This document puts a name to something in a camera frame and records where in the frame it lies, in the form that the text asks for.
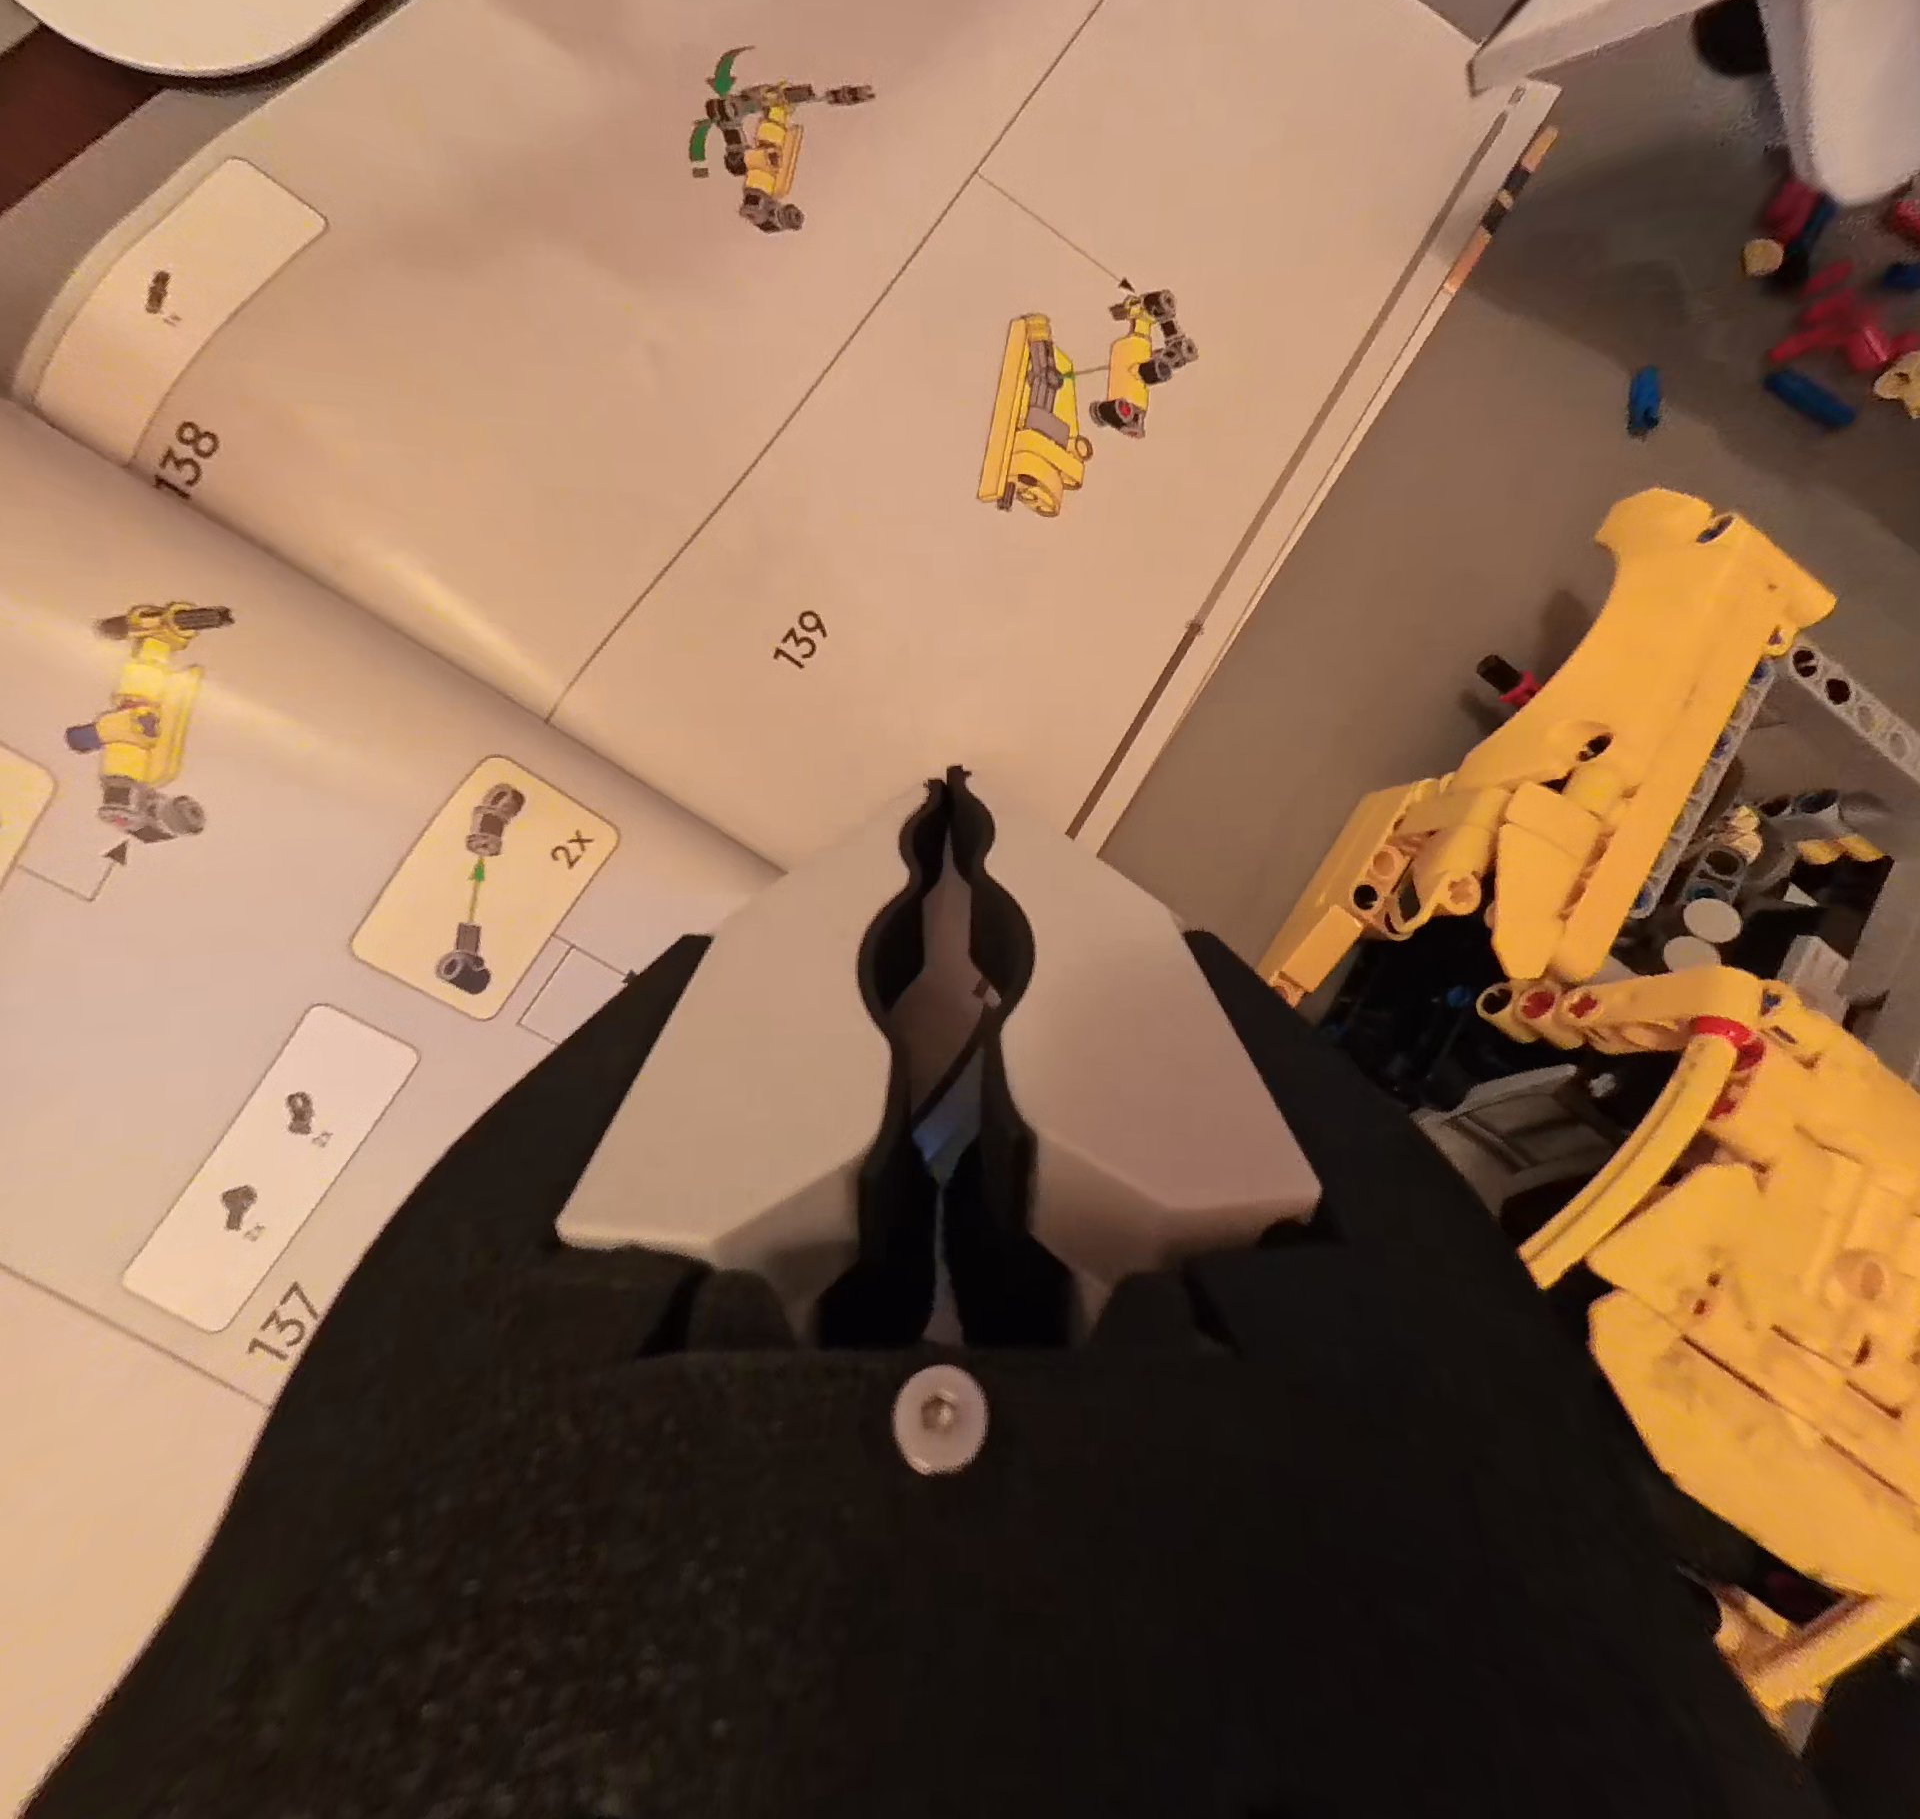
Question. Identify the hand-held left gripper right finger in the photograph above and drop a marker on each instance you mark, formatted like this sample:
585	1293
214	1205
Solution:
1155	1100

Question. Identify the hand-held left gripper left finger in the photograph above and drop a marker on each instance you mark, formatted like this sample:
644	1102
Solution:
736	1100

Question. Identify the scattered small brick pieces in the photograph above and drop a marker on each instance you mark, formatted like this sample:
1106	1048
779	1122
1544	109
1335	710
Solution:
1815	318

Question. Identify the yellow toy brick car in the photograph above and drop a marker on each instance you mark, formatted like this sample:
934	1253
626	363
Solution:
1711	1158

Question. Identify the open instruction booklet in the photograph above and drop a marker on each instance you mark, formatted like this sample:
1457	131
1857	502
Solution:
601	499

